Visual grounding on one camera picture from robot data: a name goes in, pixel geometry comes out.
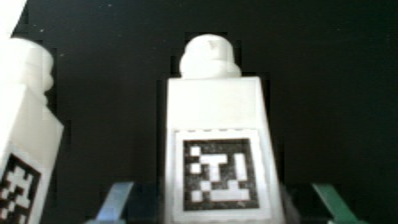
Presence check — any white leg far right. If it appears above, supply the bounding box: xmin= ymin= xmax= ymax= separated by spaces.
xmin=0 ymin=38 xmax=64 ymax=224

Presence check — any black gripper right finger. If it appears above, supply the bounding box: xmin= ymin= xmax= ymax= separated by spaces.
xmin=311 ymin=183 xmax=368 ymax=224

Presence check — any white leg with tag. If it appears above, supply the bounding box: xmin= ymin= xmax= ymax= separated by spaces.
xmin=163 ymin=34 xmax=286 ymax=224

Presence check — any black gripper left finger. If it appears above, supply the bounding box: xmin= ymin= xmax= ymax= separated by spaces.
xmin=87 ymin=182 xmax=133 ymax=224

